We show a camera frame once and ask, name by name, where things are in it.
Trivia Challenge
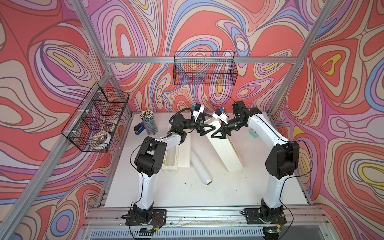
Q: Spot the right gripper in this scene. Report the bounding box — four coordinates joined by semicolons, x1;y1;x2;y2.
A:
210;117;245;140

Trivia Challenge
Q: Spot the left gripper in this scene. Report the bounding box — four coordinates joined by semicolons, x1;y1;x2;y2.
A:
180;114;215;140

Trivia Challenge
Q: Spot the white wrap dispenser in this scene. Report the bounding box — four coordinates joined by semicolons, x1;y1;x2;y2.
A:
207;132;244;172
162;132;192;172

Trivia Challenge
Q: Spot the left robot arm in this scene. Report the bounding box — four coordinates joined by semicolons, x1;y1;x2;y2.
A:
130;105;216;222

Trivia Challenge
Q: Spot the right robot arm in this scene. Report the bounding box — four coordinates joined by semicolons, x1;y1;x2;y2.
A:
211;101;300;224

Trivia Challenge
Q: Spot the pencil cup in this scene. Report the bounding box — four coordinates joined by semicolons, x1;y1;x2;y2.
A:
140;110;158;136

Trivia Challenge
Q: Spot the blue stapler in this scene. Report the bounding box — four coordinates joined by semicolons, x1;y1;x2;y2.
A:
134;123;145;135

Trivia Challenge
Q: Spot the tape roll in basket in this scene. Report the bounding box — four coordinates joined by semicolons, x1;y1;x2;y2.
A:
91;131;112;150

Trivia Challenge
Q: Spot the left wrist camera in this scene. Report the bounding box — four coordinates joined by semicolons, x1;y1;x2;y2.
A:
192;104;205;122

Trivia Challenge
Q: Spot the back wire basket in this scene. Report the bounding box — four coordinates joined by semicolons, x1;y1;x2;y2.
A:
173;50;239;87

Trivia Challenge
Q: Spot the wire basket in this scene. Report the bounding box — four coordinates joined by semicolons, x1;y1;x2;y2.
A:
61;83;130;153
173;50;239;87

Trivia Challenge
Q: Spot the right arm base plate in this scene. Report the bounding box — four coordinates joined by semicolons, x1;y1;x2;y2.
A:
243;206;287;226

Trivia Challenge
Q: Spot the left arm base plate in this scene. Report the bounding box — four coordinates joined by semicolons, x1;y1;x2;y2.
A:
125;209;167;227

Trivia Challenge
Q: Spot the left wire basket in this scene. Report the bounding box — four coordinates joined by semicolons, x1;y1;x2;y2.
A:
61;83;130;153

